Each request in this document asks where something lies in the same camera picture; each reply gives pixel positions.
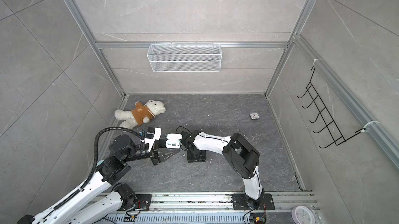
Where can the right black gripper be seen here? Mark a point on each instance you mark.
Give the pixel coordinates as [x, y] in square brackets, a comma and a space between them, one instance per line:
[202, 158]

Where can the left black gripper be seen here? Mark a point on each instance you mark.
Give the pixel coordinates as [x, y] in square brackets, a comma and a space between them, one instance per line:
[157, 155]

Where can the green earbud charging case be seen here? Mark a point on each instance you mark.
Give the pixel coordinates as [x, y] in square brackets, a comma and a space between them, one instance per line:
[173, 141]

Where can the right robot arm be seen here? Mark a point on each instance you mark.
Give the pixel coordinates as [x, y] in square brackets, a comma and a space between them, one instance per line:
[239, 153]

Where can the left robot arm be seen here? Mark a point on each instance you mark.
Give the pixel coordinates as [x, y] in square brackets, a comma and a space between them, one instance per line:
[100, 193]

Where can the white teddy bear brown shirt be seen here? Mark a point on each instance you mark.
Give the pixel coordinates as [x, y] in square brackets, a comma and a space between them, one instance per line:
[141, 114]

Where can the small black square box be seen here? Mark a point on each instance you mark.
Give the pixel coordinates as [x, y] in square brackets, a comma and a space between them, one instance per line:
[254, 115]

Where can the pink round alarm clock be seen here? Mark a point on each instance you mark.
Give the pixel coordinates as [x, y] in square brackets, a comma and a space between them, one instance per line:
[303, 215]

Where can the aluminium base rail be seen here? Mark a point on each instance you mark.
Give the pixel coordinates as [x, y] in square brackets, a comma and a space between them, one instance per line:
[209, 208]

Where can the white wire mesh basket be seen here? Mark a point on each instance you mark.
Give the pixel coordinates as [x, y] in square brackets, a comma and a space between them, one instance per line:
[185, 57]

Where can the black wall hook rack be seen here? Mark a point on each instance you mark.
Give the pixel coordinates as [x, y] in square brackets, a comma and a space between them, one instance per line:
[325, 116]

